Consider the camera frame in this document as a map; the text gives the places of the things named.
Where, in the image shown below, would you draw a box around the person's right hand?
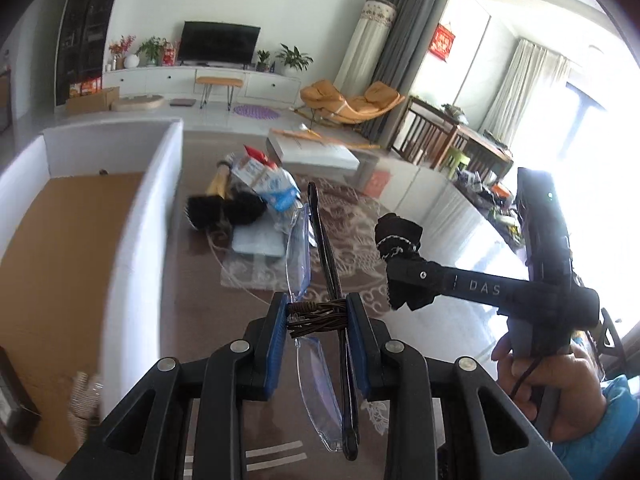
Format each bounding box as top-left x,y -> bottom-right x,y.
490,331 -> 609,443

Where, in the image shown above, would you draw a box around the dark wooden bench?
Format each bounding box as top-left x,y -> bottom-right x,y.
390,96 -> 513,179

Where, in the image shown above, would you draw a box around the white storage box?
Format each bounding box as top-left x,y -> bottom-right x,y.
1,118 -> 183,474

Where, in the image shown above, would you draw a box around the green potted plant right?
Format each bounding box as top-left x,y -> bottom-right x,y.
276,44 -> 314,77

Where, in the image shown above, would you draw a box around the red wrapped packet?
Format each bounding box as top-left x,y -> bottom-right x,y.
244,145 -> 278,169

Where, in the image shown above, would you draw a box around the white tv cabinet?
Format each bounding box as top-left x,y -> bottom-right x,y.
102,66 -> 300,107

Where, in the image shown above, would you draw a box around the wooden stool with black legs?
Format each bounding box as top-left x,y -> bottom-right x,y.
195,76 -> 244,110

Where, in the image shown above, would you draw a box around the black velvet scrunchie right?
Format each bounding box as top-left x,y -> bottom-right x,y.
374,212 -> 435,311

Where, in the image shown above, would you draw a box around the toothpicks in plastic bag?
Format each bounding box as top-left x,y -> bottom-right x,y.
269,198 -> 304,235

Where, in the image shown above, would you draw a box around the red flower vase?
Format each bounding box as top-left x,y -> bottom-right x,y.
108,35 -> 136,70

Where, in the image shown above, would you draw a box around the black velvet scrunchie left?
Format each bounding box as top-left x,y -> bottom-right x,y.
186,192 -> 267,231

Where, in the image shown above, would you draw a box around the dark display cabinet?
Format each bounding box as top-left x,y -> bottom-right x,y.
54,0 -> 115,106

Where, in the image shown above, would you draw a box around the blue white medicine box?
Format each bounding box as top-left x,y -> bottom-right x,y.
231,155 -> 299,212

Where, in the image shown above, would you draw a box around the grey pad in plastic bag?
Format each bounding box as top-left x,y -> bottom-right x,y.
220,219 -> 309,296

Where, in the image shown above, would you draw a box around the red wall decoration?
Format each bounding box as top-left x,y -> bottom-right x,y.
428,24 -> 456,61

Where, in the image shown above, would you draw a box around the white flat box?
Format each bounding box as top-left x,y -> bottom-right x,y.
267,131 -> 360,177

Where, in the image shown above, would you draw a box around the black television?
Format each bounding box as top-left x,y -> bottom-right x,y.
177,21 -> 260,65

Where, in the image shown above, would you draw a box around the green potted plant left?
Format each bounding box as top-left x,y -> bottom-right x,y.
137,36 -> 169,66

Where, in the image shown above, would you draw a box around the black velvet scrunchie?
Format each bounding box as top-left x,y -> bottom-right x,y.
186,192 -> 267,231
374,212 -> 435,311

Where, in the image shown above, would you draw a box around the green potted plant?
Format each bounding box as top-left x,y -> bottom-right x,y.
137,36 -> 169,66
276,44 -> 314,77

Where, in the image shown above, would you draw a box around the orange lounge chair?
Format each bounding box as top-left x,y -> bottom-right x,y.
299,79 -> 405,126

